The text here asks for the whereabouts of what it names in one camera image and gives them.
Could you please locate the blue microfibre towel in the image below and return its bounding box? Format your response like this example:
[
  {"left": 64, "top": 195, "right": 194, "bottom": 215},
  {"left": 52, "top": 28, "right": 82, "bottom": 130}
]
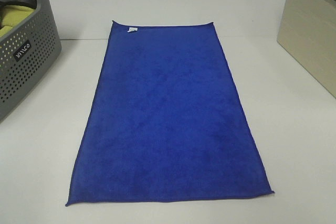
[{"left": 67, "top": 22, "right": 273, "bottom": 206}]

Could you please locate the white towel label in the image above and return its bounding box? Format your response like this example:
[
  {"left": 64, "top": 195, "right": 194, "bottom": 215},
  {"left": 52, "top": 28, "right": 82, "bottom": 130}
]
[{"left": 128, "top": 27, "right": 138, "bottom": 33}]

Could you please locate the grey perforated plastic basket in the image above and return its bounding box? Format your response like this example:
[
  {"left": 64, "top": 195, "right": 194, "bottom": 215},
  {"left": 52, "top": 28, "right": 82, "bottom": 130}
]
[{"left": 1, "top": 0, "right": 61, "bottom": 120}]

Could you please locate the beige storage box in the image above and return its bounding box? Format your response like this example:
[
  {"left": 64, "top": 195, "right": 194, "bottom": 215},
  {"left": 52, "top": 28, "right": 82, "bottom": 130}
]
[{"left": 277, "top": 0, "right": 335, "bottom": 95}]

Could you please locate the yellow-green cloth in basket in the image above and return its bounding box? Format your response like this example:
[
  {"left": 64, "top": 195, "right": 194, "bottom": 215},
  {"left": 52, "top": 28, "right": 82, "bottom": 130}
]
[{"left": 1, "top": 5, "right": 34, "bottom": 37}]

